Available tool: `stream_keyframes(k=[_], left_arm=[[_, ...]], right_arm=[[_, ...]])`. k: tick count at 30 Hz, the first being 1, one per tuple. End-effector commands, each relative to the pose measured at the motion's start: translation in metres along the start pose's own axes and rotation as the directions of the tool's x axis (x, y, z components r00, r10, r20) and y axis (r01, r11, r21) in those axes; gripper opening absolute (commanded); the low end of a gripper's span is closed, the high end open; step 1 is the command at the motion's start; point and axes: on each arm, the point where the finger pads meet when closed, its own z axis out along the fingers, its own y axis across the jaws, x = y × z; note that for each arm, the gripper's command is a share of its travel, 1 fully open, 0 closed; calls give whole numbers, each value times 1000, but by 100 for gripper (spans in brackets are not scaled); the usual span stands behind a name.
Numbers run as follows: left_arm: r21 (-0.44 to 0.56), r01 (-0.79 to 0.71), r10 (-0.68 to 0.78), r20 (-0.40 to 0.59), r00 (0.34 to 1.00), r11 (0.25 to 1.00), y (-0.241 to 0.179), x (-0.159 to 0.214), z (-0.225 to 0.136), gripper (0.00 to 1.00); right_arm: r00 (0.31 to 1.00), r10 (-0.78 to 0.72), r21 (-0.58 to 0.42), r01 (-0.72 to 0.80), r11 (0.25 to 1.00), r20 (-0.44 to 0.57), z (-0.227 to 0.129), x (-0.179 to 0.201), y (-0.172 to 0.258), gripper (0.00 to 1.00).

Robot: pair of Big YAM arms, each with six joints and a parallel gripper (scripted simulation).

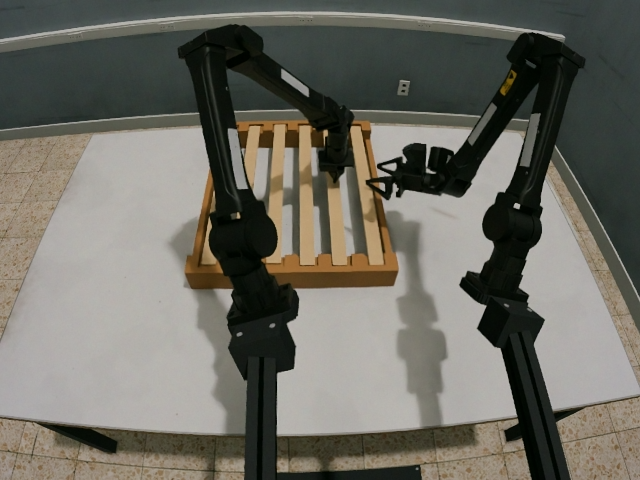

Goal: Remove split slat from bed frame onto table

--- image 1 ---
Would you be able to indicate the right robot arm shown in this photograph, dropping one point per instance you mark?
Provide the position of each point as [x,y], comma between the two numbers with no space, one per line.
[513,230]

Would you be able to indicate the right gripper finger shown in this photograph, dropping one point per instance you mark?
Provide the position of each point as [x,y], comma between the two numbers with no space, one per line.
[398,161]
[385,180]

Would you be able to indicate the brown wooden bed frame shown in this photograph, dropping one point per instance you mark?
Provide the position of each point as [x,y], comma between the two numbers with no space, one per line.
[323,275]

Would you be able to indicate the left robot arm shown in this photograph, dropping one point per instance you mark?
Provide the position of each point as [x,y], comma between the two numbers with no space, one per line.
[238,243]

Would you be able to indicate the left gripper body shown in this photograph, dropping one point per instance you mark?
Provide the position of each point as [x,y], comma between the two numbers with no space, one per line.
[335,158]

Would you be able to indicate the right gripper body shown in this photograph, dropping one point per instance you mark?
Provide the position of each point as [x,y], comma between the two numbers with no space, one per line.
[397,179]

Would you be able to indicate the tan wooden slat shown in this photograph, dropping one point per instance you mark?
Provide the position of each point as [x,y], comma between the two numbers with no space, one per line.
[367,202]
[251,153]
[338,246]
[276,190]
[208,258]
[307,251]

